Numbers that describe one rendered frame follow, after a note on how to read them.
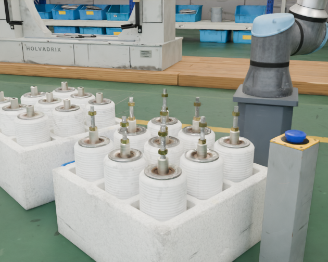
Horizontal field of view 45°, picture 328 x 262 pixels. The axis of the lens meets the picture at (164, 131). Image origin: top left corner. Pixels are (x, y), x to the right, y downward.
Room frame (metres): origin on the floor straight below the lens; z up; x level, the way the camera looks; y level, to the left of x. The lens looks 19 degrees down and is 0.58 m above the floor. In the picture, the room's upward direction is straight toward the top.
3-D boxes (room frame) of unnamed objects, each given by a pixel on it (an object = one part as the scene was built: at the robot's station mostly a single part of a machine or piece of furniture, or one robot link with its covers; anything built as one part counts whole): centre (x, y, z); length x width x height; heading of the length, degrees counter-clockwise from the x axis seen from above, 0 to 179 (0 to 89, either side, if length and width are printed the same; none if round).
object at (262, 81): (1.19, -0.32, 0.35); 0.15 x 0.15 x 0.10
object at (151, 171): (0.71, 0.00, 0.25); 0.08 x 0.08 x 0.01
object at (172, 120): (1.04, 0.00, 0.25); 0.08 x 0.08 x 0.01
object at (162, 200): (0.71, 0.00, 0.16); 0.10 x 0.10 x 0.18
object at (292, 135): (0.72, -0.26, 0.32); 0.04 x 0.04 x 0.02
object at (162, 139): (0.71, 0.00, 0.31); 0.01 x 0.01 x 0.08
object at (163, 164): (0.71, 0.00, 0.26); 0.02 x 0.02 x 0.03
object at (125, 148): (0.79, 0.08, 0.26); 0.02 x 0.02 x 0.03
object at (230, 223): (0.88, 0.00, 0.09); 0.39 x 0.39 x 0.18; 44
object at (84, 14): (6.11, 0.99, 0.36); 0.50 x 0.38 x 0.21; 163
